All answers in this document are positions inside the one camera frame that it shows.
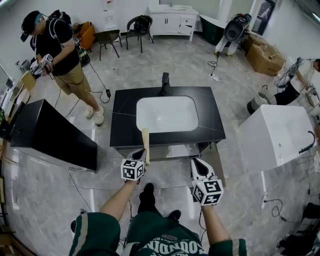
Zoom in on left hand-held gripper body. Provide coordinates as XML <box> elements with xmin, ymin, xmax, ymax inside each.
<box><xmin>120</xmin><ymin>156</ymin><xmax>146</xmax><ymax>181</ymax></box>

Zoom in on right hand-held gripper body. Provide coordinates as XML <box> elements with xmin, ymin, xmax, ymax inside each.
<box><xmin>191</xmin><ymin>174</ymin><xmax>224</xmax><ymax>206</ymax></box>

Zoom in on vanity cabinet door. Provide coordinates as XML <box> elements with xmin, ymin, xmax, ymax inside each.
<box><xmin>199</xmin><ymin>141</ymin><xmax>227</xmax><ymax>188</ymax></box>

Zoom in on person's left forearm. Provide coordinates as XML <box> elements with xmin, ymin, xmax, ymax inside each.
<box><xmin>99</xmin><ymin>179</ymin><xmax>141</xmax><ymax>222</ymax></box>

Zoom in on person's right forearm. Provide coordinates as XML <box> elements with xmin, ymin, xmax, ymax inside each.
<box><xmin>201</xmin><ymin>204</ymin><xmax>232</xmax><ymax>247</ymax></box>

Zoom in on white sink basin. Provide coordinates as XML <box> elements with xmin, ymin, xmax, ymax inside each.
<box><xmin>136</xmin><ymin>96</ymin><xmax>200</xmax><ymax>133</ymax></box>

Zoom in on person's black trousers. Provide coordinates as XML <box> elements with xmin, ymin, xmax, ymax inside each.
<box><xmin>136</xmin><ymin>191</ymin><xmax>176</xmax><ymax>218</ymax></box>

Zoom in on person's right black shoe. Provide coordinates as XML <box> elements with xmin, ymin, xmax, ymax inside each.
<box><xmin>167</xmin><ymin>209</ymin><xmax>182</xmax><ymax>221</ymax></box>

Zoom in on white bathtub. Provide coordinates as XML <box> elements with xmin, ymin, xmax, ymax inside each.
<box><xmin>238</xmin><ymin>104</ymin><xmax>317</xmax><ymax>175</ymax></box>

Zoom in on grey ribbed basket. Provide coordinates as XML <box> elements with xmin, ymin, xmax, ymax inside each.
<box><xmin>246</xmin><ymin>91</ymin><xmax>277</xmax><ymax>116</ymax></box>

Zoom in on black bathtub faucet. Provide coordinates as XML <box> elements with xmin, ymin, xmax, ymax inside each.
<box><xmin>298</xmin><ymin>131</ymin><xmax>316</xmax><ymax>155</ymax></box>

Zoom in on dark metal chair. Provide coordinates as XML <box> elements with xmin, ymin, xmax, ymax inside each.
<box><xmin>125</xmin><ymin>14</ymin><xmax>155</xmax><ymax>53</ymax></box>
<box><xmin>94</xmin><ymin>29</ymin><xmax>123</xmax><ymax>61</ymax></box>

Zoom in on orange sofa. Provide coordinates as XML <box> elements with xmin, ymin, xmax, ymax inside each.
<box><xmin>73</xmin><ymin>21</ymin><xmax>97</xmax><ymax>51</ymax></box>

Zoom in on cardboard box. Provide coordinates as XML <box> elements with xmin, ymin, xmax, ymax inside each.
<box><xmin>246</xmin><ymin>33</ymin><xmax>286</xmax><ymax>76</ymax></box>

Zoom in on black bag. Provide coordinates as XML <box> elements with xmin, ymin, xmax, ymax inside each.
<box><xmin>133</xmin><ymin>14</ymin><xmax>151</xmax><ymax>32</ymax></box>

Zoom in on white vanity cabinet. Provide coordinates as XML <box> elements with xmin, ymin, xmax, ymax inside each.
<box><xmin>147</xmin><ymin>3</ymin><xmax>200</xmax><ymax>42</ymax></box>

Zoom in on dark green bathtub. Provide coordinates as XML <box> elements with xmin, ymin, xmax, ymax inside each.
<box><xmin>199</xmin><ymin>14</ymin><xmax>228</xmax><ymax>46</ymax></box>

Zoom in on dark framed picture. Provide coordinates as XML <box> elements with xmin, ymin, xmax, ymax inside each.
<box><xmin>257</xmin><ymin>0</ymin><xmax>277</xmax><ymax>36</ymax></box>

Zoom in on black pedestal cabinet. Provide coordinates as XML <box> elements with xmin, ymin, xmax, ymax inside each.
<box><xmin>9</xmin><ymin>99</ymin><xmax>98</xmax><ymax>173</ymax></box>

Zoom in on white wall-mounted box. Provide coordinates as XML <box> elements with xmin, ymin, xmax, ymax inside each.
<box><xmin>101</xmin><ymin>0</ymin><xmax>115</xmax><ymax>12</ymax></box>

